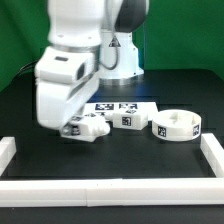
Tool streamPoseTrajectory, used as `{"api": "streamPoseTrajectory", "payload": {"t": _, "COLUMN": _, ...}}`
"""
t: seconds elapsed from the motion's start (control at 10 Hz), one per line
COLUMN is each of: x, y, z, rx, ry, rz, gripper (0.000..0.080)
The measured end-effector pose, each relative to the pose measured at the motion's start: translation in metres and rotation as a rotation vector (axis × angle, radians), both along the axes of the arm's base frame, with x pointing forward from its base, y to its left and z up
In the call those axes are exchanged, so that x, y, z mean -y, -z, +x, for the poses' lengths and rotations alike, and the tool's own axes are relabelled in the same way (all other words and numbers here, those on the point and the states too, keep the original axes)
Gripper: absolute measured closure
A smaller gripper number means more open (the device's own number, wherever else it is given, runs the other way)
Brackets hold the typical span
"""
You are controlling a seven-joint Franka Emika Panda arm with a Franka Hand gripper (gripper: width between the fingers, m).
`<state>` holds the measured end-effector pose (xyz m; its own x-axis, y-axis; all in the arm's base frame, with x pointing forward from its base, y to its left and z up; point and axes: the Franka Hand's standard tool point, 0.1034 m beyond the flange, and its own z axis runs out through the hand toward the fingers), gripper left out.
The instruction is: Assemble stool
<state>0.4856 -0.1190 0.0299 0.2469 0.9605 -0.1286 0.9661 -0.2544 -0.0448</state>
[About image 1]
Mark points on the white fence bar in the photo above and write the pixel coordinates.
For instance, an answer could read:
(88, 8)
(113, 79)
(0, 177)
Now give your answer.
(7, 151)
(112, 192)
(214, 153)

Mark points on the white right fence bar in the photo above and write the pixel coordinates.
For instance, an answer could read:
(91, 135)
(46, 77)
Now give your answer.
(214, 153)

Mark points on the white front fence bar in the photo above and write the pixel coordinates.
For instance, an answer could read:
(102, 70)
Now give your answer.
(112, 192)

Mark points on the white left fence bar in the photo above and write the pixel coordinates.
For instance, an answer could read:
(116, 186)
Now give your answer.
(7, 151)

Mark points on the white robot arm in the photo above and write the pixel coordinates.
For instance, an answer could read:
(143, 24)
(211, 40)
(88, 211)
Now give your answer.
(90, 43)

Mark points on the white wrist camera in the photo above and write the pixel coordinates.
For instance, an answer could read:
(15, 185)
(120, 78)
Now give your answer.
(64, 67)

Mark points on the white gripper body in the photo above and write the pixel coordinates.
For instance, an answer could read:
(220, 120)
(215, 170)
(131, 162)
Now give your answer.
(57, 103)

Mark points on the white round stool seat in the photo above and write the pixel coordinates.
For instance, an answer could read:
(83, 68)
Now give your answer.
(176, 125)

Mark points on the white marker sheet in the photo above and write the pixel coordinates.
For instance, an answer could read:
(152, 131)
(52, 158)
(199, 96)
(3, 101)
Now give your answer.
(106, 109)

